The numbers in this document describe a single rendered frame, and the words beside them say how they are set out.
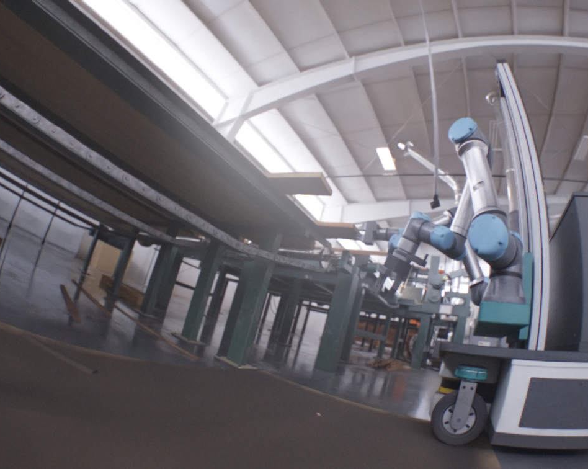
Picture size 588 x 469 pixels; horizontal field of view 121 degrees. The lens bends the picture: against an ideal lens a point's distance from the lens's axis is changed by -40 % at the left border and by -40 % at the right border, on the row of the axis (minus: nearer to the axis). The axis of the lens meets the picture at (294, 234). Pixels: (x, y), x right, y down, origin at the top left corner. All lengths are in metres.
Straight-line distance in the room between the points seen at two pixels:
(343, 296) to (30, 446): 1.95
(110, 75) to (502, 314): 1.37
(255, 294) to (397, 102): 7.91
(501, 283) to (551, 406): 0.40
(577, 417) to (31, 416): 1.15
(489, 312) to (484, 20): 7.13
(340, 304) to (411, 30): 6.56
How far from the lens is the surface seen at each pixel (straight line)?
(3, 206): 6.28
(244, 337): 1.43
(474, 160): 0.98
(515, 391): 0.85
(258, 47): 8.12
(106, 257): 6.47
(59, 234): 6.35
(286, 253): 1.96
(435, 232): 0.94
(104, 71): 1.01
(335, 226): 1.54
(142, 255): 7.65
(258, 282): 1.44
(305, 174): 1.13
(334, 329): 2.04
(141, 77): 0.92
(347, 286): 2.06
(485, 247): 0.80
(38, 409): 0.56
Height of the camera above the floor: 0.30
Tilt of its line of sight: 17 degrees up
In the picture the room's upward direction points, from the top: 16 degrees clockwise
